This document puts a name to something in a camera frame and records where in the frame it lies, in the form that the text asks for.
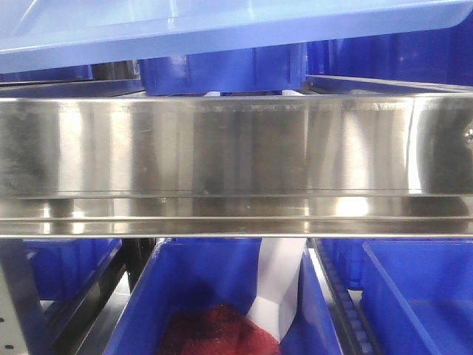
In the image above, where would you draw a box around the blue bin lower left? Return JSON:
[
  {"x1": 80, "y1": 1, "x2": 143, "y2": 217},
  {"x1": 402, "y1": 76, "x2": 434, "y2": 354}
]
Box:
[{"x1": 24, "y1": 238, "x2": 121, "y2": 301}]

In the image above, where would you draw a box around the blue bin lower right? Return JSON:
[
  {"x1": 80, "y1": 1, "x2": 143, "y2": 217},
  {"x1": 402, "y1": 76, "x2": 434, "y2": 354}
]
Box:
[{"x1": 361, "y1": 241, "x2": 472, "y2": 354}]

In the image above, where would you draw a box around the light blue plastic tray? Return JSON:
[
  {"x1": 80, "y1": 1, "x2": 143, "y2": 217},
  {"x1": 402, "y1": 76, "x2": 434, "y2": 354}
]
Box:
[{"x1": 1, "y1": 1, "x2": 472, "y2": 73}]

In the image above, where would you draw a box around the red mesh bag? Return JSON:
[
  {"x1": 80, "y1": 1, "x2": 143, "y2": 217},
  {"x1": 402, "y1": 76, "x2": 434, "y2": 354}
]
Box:
[{"x1": 157, "y1": 303, "x2": 282, "y2": 354}]

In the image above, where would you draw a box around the blue bin upper right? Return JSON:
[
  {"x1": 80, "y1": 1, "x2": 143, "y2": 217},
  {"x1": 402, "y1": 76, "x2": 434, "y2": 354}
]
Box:
[{"x1": 307, "y1": 16, "x2": 472, "y2": 86}]

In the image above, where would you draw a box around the black roller track rail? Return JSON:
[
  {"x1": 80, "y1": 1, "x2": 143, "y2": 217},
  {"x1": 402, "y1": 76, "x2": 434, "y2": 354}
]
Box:
[{"x1": 309, "y1": 238, "x2": 381, "y2": 354}]

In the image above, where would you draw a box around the blue bin upper left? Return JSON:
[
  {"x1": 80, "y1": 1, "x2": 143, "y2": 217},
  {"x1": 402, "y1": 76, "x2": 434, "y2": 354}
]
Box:
[{"x1": 1, "y1": 65, "x2": 93, "y2": 83}]

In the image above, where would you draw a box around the blue bin lower centre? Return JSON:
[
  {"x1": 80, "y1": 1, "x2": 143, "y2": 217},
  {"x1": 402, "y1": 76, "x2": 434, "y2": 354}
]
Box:
[{"x1": 104, "y1": 238, "x2": 342, "y2": 354}]

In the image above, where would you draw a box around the blue bin upper centre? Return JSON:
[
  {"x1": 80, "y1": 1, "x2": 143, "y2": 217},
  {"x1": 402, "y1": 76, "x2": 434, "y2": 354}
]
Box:
[{"x1": 139, "y1": 44, "x2": 307, "y2": 95}]

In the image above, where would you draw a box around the grey perforated shelf upright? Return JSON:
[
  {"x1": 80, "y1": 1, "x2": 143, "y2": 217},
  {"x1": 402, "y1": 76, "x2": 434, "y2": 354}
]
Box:
[{"x1": 0, "y1": 238, "x2": 52, "y2": 355}]

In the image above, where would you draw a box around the black lower shelf divider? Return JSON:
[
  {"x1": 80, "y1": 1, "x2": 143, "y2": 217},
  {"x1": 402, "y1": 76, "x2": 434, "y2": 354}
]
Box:
[{"x1": 44, "y1": 237, "x2": 156, "y2": 354}]

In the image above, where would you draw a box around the stainless steel shelf front rail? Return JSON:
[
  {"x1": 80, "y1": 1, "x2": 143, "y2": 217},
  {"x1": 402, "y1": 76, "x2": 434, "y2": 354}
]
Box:
[{"x1": 1, "y1": 94, "x2": 472, "y2": 237}]

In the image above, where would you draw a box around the blue bin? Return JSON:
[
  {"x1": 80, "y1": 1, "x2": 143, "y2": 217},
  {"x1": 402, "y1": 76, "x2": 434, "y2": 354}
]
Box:
[
  {"x1": 361, "y1": 241, "x2": 472, "y2": 354},
  {"x1": 104, "y1": 238, "x2": 342, "y2": 354},
  {"x1": 1, "y1": 65, "x2": 93, "y2": 83},
  {"x1": 307, "y1": 16, "x2": 472, "y2": 86},
  {"x1": 139, "y1": 44, "x2": 307, "y2": 95},
  {"x1": 24, "y1": 238, "x2": 121, "y2": 301}
]

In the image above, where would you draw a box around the white paper package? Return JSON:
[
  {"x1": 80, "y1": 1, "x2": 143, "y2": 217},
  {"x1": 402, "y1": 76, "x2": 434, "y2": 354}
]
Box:
[{"x1": 247, "y1": 237, "x2": 306, "y2": 341}]

